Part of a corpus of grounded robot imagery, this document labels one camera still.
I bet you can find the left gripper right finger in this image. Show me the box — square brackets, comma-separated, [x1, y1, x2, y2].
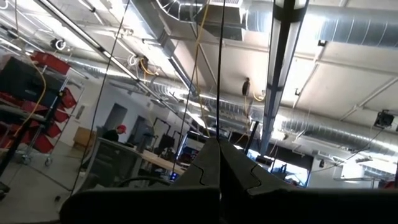
[219, 138, 398, 224]

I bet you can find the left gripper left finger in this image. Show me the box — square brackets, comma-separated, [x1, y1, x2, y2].
[58, 138, 220, 224]

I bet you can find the wooden desk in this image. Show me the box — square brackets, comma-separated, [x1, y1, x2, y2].
[141, 149, 187, 175]

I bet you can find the grey office chair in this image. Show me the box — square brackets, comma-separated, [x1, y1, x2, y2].
[81, 136, 144, 191]

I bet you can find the person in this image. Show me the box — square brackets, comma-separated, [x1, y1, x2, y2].
[101, 124, 127, 143]

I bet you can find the stack of red bins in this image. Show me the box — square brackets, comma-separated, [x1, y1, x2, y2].
[0, 88, 78, 154]

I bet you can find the black ceiling box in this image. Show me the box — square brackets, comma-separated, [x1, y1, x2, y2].
[374, 110, 396, 129]

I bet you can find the long ceiling light bar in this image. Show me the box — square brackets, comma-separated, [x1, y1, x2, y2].
[34, 0, 147, 85]
[260, 0, 310, 155]

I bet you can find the red storage bin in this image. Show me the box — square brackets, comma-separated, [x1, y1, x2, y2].
[30, 50, 72, 76]

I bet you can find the black monitor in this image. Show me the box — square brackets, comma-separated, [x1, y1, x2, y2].
[0, 57, 65, 108]

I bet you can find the silver ventilation duct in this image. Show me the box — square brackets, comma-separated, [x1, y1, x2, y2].
[68, 58, 398, 156]
[155, 0, 398, 49]

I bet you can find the thin black hanging cable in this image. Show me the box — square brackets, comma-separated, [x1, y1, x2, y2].
[172, 40, 200, 172]
[70, 0, 131, 196]

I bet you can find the yellow hanging cable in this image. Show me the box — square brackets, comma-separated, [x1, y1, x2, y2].
[14, 60, 47, 138]
[194, 0, 211, 138]

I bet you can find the black ceiling cable reel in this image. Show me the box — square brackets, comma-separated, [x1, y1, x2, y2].
[137, 55, 150, 75]
[241, 77, 251, 96]

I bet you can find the small ceiling cable reel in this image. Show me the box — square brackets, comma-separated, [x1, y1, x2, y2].
[50, 37, 67, 51]

